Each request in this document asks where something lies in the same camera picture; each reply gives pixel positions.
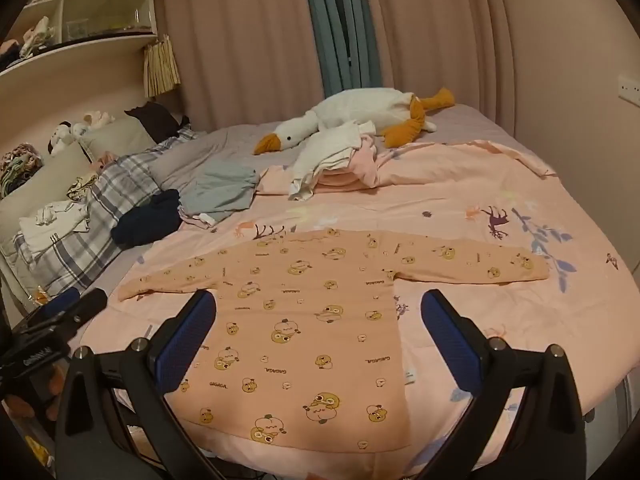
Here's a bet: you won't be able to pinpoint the small white plush toy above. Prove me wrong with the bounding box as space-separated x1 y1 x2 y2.
82 110 117 131

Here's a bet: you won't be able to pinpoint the grey-blue garment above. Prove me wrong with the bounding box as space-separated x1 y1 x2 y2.
177 160 261 226

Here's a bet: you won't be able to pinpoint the grey bed sheet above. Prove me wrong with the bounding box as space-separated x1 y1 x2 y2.
150 102 501 196

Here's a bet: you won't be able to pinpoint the dark navy garment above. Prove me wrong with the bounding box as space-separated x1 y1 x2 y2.
111 189 182 247

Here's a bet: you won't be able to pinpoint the plaid pillow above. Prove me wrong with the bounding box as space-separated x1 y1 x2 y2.
0 127 201 296

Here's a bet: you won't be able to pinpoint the pink curtain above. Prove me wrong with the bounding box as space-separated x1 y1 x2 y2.
360 0 516 111
155 0 326 133

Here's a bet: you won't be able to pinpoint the leopard-pattern cloth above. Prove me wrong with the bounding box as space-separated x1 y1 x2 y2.
66 174 103 203

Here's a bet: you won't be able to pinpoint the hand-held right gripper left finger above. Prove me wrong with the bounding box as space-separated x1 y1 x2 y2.
54 288 221 480

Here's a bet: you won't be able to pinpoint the white wall socket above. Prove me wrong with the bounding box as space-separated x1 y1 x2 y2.
617 74 640 105

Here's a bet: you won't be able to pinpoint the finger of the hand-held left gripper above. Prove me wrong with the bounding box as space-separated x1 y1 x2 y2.
37 287 83 318
60 288 108 336

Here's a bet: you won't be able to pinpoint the white clothes with dark stripes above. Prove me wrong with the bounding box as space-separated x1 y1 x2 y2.
19 200 92 251

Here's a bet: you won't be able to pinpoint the white cloth on shelf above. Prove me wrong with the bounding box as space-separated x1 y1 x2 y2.
17 16 56 58

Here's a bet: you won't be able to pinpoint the person's left hand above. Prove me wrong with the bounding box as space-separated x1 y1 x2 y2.
0 365 68 423

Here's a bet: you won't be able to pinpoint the pink animal-print blanket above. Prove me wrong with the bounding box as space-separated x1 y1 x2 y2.
65 137 628 466

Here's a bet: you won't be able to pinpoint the black and white plush toy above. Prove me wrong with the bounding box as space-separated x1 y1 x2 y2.
47 120 86 156

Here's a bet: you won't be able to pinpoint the beige headboard cushion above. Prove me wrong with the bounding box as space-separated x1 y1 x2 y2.
80 117 156 161
0 142 93 241

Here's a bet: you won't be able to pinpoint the teal curtain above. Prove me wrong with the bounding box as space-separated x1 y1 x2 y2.
300 0 383 98

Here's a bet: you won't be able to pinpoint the colourful crochet piece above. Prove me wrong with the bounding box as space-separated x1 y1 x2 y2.
0 142 47 198

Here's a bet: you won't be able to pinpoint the white folded clothes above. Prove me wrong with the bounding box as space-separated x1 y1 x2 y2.
287 120 376 201

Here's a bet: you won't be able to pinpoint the peach cartoon-print baby shirt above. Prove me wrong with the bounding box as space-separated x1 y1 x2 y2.
117 227 551 453

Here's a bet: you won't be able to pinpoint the white goose plush toy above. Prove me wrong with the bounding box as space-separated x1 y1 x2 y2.
252 87 456 156

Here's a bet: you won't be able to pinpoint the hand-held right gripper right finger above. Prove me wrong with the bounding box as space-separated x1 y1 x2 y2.
421 288 587 480

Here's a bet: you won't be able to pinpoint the pink folded clothes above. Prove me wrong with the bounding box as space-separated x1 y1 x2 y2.
312 135 386 191

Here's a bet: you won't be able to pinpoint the small pale pink garment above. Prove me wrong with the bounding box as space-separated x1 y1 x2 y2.
179 210 221 231

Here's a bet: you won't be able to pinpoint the white cubby shelf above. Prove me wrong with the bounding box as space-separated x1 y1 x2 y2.
0 0 158 76

